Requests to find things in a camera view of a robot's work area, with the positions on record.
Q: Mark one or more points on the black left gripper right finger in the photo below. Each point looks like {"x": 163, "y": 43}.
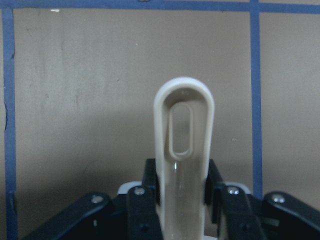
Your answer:
{"x": 239, "y": 215}

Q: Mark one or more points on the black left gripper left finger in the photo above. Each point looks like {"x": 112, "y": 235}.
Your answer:
{"x": 131, "y": 215}

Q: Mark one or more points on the beige plastic dustpan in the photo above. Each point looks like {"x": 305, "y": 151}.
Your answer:
{"x": 182, "y": 175}

